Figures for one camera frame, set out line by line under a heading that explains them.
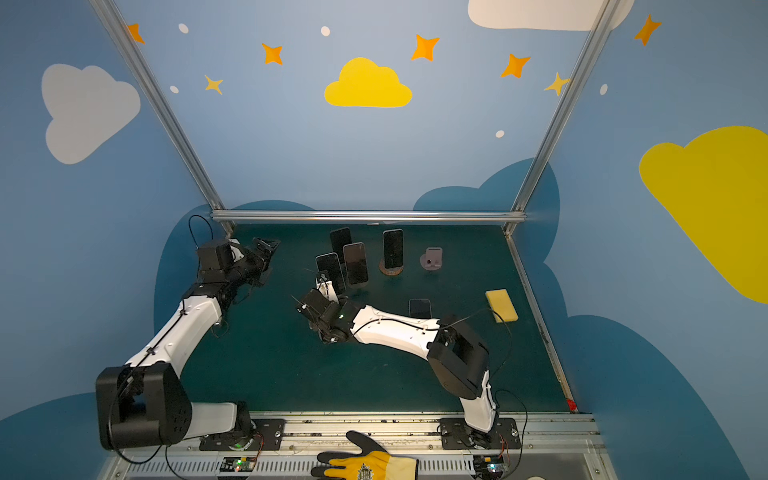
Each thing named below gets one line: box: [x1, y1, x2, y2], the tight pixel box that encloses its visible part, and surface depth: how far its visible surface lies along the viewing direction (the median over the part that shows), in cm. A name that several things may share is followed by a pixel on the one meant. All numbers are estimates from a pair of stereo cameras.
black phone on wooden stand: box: [382, 228, 404, 269], surface depth 103 cm
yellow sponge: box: [485, 289, 519, 323], surface depth 101 cm
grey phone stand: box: [420, 247, 443, 270], surface depth 109 cm
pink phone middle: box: [342, 242, 369, 287], surface depth 98 cm
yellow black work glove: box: [310, 430, 419, 480], surface depth 70 cm
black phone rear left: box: [330, 227, 352, 264], surface depth 101 cm
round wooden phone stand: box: [378, 258, 405, 276], surface depth 110 cm
